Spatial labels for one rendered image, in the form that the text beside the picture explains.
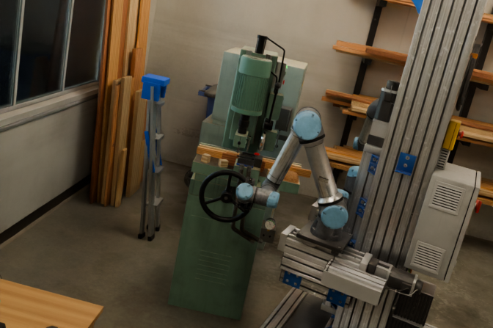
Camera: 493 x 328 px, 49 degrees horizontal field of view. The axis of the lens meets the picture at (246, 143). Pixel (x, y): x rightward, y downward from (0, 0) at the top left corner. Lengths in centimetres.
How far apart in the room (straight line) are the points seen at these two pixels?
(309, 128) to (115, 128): 230
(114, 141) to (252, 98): 167
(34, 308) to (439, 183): 176
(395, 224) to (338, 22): 292
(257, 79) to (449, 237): 124
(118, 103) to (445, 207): 261
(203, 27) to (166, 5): 42
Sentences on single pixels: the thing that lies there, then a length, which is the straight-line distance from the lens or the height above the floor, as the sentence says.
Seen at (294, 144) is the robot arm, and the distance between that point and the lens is 248.
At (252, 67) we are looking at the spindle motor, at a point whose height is 146.
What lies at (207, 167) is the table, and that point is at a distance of 299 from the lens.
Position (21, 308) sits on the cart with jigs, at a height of 53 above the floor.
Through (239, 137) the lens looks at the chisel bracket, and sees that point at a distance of 304.
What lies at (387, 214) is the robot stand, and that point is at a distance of 269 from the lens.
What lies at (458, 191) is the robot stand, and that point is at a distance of 257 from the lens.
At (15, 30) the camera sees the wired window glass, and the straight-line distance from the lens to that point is 352.
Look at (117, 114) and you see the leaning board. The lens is 429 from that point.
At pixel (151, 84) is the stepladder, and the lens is 374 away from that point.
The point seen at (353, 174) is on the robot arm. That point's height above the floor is 102.
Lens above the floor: 183
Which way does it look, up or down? 15 degrees down
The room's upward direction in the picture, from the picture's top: 12 degrees clockwise
